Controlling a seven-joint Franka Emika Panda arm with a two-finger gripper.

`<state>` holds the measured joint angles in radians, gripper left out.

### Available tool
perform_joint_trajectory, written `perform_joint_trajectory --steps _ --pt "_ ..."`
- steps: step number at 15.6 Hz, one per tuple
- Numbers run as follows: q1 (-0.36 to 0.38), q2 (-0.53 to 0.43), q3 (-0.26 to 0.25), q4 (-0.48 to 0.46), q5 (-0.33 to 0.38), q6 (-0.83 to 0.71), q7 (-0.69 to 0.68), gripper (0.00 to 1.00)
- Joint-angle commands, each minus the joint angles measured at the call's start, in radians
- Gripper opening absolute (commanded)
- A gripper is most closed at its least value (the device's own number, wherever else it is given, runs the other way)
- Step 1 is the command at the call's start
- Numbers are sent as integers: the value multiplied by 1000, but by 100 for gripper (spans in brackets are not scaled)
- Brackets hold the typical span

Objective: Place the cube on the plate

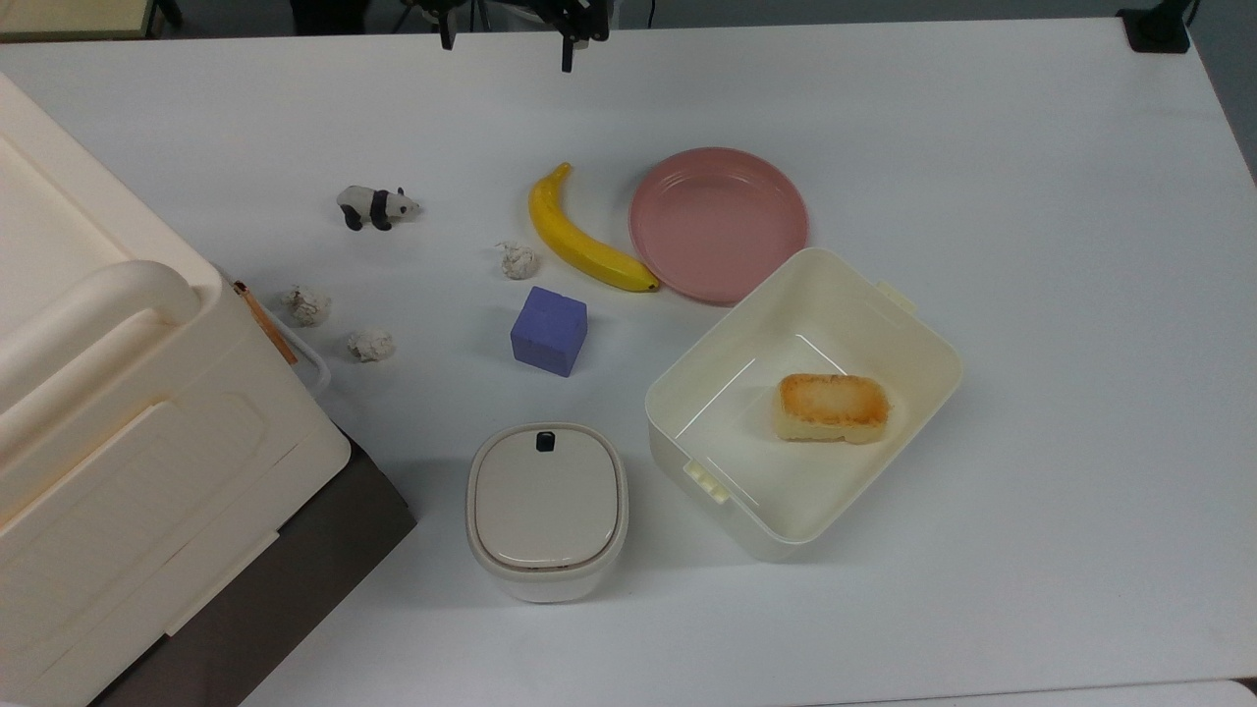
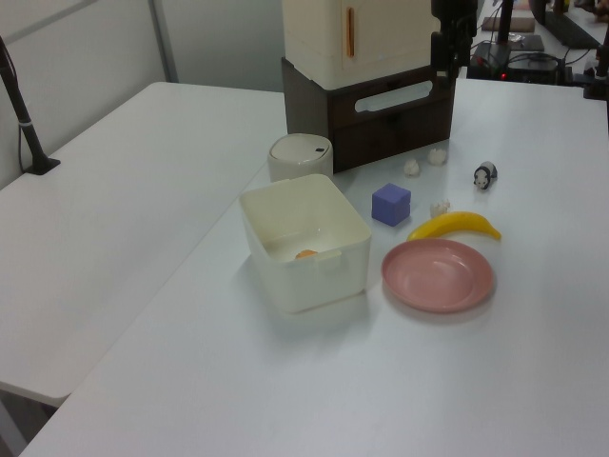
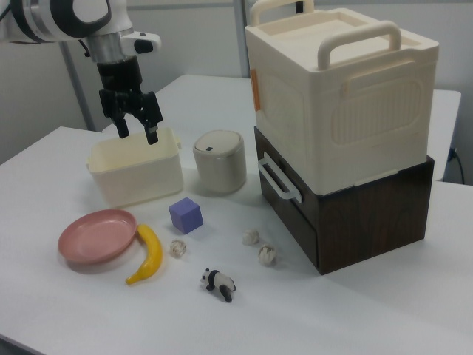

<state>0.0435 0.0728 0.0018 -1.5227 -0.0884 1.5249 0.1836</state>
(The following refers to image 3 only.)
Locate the pink plastic plate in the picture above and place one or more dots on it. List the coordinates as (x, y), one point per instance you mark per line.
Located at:
(96, 238)

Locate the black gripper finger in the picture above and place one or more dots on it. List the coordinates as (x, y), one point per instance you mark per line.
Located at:
(122, 127)
(150, 133)

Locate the cream open plastic bin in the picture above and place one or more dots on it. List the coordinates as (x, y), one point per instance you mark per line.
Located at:
(136, 181)

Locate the grey metal frame post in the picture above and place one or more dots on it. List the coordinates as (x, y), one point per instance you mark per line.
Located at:
(75, 85)

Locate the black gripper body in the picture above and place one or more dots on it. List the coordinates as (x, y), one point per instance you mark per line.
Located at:
(118, 75)

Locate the purple foam cube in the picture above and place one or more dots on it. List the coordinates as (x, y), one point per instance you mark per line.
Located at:
(184, 218)

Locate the small beige lidded trash can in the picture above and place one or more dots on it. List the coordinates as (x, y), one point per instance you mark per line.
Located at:
(220, 168)

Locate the crumpled white paper ball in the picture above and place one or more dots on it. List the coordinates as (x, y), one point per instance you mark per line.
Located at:
(177, 248)
(250, 237)
(267, 254)

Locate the toy panda figure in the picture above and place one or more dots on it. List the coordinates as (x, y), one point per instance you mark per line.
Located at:
(218, 280)

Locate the dark wood drawer box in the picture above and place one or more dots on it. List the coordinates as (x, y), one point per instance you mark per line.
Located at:
(369, 225)

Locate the yellow toy banana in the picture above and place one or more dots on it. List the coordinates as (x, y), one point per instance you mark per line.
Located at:
(153, 251)

